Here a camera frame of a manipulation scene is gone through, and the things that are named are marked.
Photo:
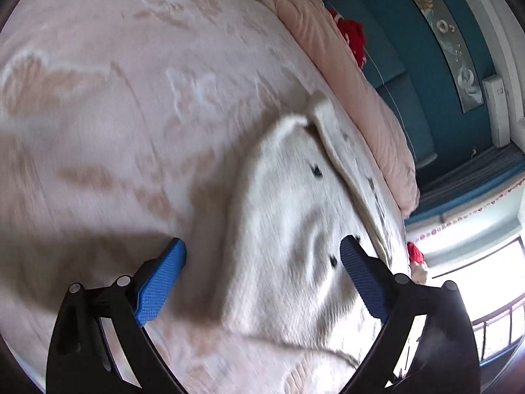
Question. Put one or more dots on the pink patterned bed blanket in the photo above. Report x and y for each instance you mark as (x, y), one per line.
(123, 131)

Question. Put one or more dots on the balcony railing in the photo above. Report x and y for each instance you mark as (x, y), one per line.
(492, 324)

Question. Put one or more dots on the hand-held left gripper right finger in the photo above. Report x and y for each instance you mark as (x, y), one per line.
(365, 279)

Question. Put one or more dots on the white knit cardigan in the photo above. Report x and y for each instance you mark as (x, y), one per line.
(287, 230)

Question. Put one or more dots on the blue padded headboard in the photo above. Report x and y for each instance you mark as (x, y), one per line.
(389, 69)

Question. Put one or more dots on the white air conditioner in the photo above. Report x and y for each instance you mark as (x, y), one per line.
(497, 111)

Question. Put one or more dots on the red and white toy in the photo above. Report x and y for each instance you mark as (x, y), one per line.
(417, 260)

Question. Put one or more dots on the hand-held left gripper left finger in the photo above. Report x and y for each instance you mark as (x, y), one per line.
(160, 279)

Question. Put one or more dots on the pink folded quilt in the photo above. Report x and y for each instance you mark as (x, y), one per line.
(348, 69)

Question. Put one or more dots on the red cloth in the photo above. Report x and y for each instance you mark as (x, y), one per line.
(352, 39)

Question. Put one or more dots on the long floral wall picture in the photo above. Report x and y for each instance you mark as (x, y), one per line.
(449, 43)

